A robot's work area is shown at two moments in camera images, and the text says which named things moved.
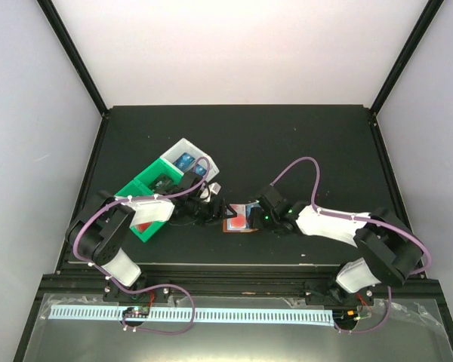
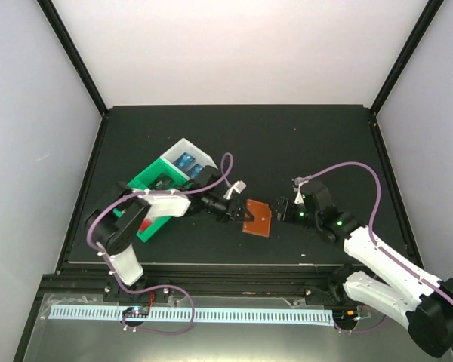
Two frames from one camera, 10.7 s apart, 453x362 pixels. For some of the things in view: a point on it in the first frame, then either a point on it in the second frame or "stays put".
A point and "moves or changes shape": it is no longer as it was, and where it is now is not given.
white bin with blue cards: x=185 y=157 stays put
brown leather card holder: x=225 y=228 moves or changes shape
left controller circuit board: x=137 y=311 stays put
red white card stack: x=143 y=227 stays put
